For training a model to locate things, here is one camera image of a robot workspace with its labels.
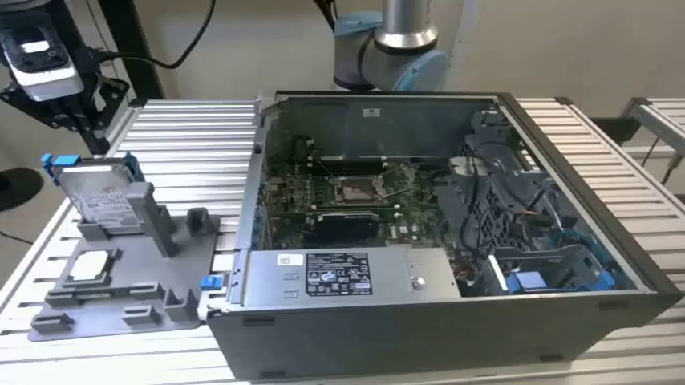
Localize black round stand foot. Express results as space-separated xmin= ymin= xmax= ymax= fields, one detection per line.
xmin=0 ymin=167 xmax=46 ymax=213

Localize blue drive bay tab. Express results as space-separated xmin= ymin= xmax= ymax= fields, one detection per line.
xmin=505 ymin=271 xmax=548 ymax=293

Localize black RAM slots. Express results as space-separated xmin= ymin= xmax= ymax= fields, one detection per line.
xmin=308 ymin=156 xmax=390 ymax=171

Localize grey parts rack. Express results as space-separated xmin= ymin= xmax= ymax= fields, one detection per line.
xmin=26 ymin=182 xmax=222 ymax=342

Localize grey disk bay cage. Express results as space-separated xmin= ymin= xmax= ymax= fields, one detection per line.
xmin=432 ymin=132 xmax=644 ymax=298

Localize aluminium slat side table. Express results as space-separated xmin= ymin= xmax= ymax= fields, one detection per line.
xmin=620 ymin=95 xmax=685 ymax=156

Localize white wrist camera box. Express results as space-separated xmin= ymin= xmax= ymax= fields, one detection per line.
xmin=0 ymin=30 xmax=85 ymax=102

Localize silver power supply unit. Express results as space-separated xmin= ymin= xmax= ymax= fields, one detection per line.
xmin=240 ymin=247 xmax=463 ymax=309

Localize black upright post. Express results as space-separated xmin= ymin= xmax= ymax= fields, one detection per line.
xmin=69 ymin=0 xmax=166 ymax=156

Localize silver CPU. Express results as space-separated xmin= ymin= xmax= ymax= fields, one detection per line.
xmin=67 ymin=250 xmax=117 ymax=282

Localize black heatsink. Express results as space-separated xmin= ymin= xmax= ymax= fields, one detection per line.
xmin=314 ymin=212 xmax=382 ymax=242

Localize black open PC case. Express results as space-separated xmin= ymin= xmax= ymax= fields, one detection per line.
xmin=206 ymin=90 xmax=678 ymax=380

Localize green motherboard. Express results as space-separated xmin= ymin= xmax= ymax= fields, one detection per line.
xmin=262 ymin=160 xmax=465 ymax=250

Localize black camera cable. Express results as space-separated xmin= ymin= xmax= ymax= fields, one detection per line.
xmin=89 ymin=0 xmax=218 ymax=69

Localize CPU socket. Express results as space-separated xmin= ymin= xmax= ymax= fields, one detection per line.
xmin=334 ymin=175 xmax=385 ymax=204

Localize black wire in case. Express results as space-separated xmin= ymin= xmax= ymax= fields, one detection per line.
xmin=461 ymin=142 xmax=497 ymax=257

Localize hard disk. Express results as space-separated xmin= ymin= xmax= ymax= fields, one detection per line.
xmin=41 ymin=151 xmax=147 ymax=234

